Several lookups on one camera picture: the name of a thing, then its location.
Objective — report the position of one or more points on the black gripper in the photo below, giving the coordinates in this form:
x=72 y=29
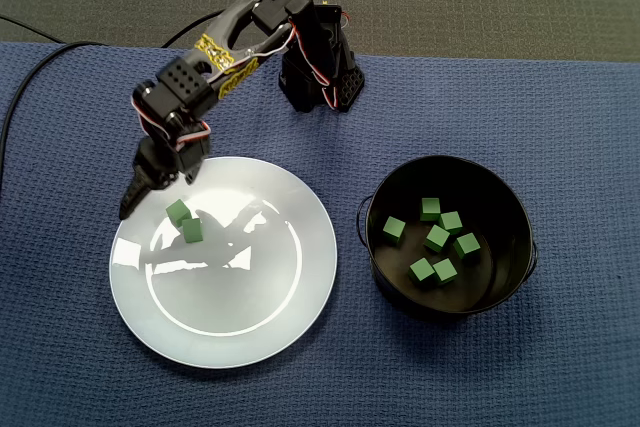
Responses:
x=151 y=167

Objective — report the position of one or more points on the green cube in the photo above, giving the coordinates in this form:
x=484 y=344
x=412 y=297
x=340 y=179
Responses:
x=192 y=230
x=430 y=209
x=437 y=239
x=178 y=211
x=451 y=222
x=467 y=245
x=394 y=230
x=421 y=271
x=445 y=271

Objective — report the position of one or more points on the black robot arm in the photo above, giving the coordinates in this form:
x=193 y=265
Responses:
x=235 y=17

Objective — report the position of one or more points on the white round plate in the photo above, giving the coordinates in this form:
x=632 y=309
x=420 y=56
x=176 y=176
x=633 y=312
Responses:
x=225 y=317

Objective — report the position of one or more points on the black metal bucket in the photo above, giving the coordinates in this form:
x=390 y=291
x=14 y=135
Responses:
x=480 y=287

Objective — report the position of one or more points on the blue woven mat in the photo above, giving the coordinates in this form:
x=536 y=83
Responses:
x=500 y=372

